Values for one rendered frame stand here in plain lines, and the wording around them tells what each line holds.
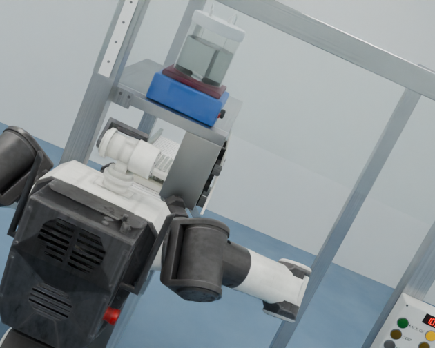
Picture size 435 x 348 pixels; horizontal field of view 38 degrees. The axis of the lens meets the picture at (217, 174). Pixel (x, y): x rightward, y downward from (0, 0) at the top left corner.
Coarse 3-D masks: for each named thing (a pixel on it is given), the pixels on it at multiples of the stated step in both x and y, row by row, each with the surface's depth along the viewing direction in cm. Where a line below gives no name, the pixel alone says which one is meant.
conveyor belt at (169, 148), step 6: (162, 138) 308; (156, 144) 294; (162, 144) 298; (168, 144) 302; (174, 144) 306; (162, 150) 290; (168, 150) 294; (174, 150) 298; (168, 156) 286; (174, 156) 289; (132, 186) 233; (138, 186) 236; (144, 186) 239; (144, 192) 234; (150, 192) 236; (156, 192) 239
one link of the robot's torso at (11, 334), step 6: (12, 330) 127; (6, 336) 126; (12, 336) 126; (18, 336) 126; (24, 336) 127; (30, 336) 127; (6, 342) 125; (12, 342) 126; (18, 342) 126; (24, 342) 126; (30, 342) 126; (36, 342) 126; (42, 342) 127
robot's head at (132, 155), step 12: (108, 144) 125; (120, 144) 125; (132, 144) 125; (144, 144) 126; (108, 156) 127; (120, 156) 125; (132, 156) 124; (144, 156) 124; (156, 156) 125; (108, 168) 128; (120, 168) 127; (132, 168) 126; (144, 168) 125; (120, 180) 126; (132, 180) 129
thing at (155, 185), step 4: (136, 176) 238; (140, 176) 239; (136, 180) 239; (140, 180) 239; (144, 180) 238; (148, 180) 239; (152, 180) 241; (144, 184) 239; (148, 184) 239; (152, 184) 239; (156, 184) 238; (160, 184) 240; (152, 188) 239; (156, 188) 239; (160, 188) 239
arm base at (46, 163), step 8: (8, 128) 129; (16, 128) 128; (24, 136) 127; (32, 144) 128; (32, 152) 128; (48, 160) 130; (40, 168) 128; (48, 168) 130; (24, 176) 126; (16, 184) 125; (24, 184) 126; (8, 192) 123; (16, 192) 124; (0, 200) 122; (8, 200) 123; (16, 200) 125
